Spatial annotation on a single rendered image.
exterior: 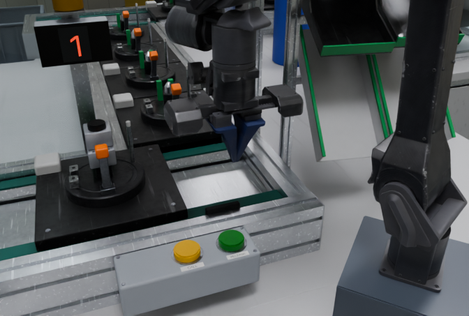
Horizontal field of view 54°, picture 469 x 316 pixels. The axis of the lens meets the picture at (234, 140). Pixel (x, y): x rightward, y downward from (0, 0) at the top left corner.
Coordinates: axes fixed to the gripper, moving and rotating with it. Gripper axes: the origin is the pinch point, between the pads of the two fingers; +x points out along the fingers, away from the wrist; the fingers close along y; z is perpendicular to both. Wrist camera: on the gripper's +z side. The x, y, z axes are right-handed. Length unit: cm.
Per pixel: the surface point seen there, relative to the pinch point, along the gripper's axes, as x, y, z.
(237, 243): 15.1, 1.2, -4.4
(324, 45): -8.6, -20.2, 11.1
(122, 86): 15, 8, 66
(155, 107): 13.1, 3.5, 44.5
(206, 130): 15.2, -5.3, 32.8
